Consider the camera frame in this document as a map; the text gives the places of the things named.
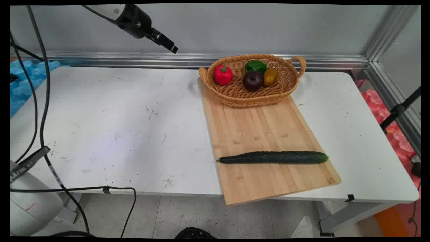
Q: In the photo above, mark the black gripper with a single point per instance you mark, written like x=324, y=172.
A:
x=136, y=20

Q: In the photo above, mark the yellow-brown toy potato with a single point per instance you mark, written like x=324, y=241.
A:
x=270, y=77

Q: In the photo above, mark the orange floor panel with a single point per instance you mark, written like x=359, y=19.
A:
x=391, y=220

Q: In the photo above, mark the short aluminium frame rail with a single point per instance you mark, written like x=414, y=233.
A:
x=393, y=101

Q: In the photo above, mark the dark purple toy plum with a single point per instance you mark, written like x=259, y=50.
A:
x=252, y=81

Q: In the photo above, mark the small black device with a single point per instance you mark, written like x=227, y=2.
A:
x=416, y=169

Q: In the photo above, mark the long green cucumber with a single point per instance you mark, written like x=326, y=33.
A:
x=273, y=157

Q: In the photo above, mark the grey metal table leg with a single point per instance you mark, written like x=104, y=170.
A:
x=349, y=215
x=70, y=206

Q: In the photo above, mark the red foam mat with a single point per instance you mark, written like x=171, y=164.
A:
x=393, y=134

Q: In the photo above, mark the red toy tomato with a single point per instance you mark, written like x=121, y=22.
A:
x=222, y=75

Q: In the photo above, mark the blue foam mat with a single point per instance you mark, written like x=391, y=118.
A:
x=22, y=87

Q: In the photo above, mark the bamboo cutting board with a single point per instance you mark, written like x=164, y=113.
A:
x=265, y=134

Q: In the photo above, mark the small black table clip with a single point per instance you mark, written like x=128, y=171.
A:
x=106, y=190
x=350, y=198

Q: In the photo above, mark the long horizontal aluminium frame rail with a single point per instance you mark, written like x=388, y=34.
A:
x=168, y=59

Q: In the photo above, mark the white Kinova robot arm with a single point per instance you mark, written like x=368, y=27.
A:
x=30, y=205

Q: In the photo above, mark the green toy bell pepper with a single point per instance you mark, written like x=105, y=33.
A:
x=255, y=66

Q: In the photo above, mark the black tripod stand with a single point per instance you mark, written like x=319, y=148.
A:
x=398, y=111

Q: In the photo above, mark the upright aluminium frame post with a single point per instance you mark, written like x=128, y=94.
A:
x=391, y=30

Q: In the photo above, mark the black round object on floor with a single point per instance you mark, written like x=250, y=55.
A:
x=195, y=233

